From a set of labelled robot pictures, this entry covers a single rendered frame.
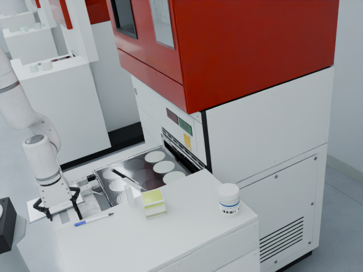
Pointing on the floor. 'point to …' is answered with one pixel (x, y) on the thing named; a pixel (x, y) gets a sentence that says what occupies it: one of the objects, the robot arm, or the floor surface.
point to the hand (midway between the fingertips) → (62, 212)
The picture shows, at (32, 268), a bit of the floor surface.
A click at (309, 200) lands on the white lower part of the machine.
